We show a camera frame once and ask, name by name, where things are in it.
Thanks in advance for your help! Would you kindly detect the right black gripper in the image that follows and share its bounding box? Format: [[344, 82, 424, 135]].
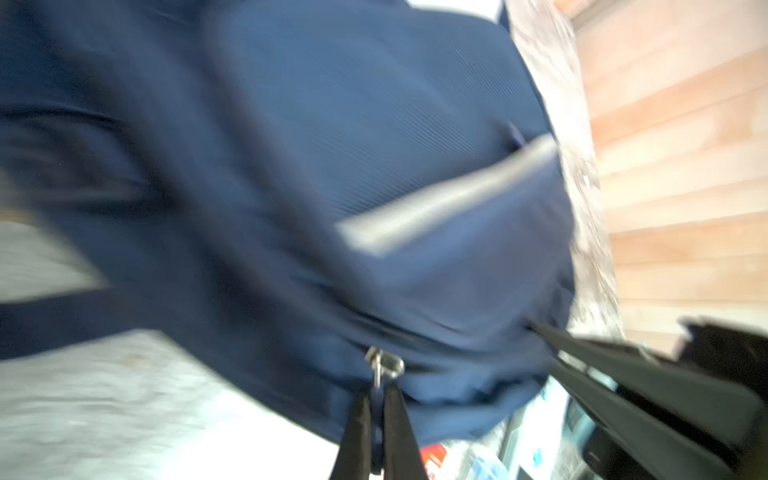
[[530, 322, 767, 479]]

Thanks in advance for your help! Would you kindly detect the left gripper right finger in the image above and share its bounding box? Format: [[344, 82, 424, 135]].
[[382, 384, 428, 480]]

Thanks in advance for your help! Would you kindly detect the navy blue student backpack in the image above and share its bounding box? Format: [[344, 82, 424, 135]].
[[1, 1, 575, 446]]

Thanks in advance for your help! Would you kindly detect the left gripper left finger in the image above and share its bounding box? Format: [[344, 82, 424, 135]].
[[329, 389, 373, 480]]

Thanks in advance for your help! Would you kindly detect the red snack box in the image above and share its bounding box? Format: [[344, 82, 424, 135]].
[[420, 444, 448, 480]]

